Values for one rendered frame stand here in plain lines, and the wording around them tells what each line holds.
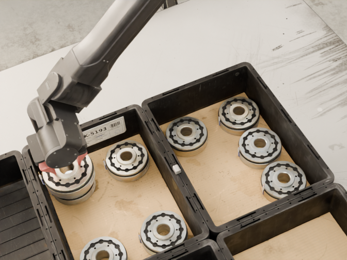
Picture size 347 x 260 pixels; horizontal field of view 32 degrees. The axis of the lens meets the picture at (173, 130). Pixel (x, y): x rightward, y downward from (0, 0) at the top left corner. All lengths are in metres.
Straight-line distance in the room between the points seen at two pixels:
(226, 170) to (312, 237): 0.26
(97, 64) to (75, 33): 2.05
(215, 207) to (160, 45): 0.69
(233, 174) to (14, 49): 1.82
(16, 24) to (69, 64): 2.18
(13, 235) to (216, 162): 0.50
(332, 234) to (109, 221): 0.50
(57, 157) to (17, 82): 0.90
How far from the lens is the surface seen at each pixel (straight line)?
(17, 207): 1.47
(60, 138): 1.01
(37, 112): 1.06
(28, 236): 1.43
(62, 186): 1.21
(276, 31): 1.95
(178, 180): 1.31
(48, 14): 3.18
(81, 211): 1.42
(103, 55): 0.98
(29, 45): 3.04
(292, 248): 1.36
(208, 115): 1.54
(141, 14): 0.95
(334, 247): 1.37
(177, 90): 1.47
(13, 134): 1.77
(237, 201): 1.40
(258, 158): 1.43
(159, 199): 1.41
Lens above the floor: 2.04
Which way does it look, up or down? 53 degrees down
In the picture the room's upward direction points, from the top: 6 degrees counter-clockwise
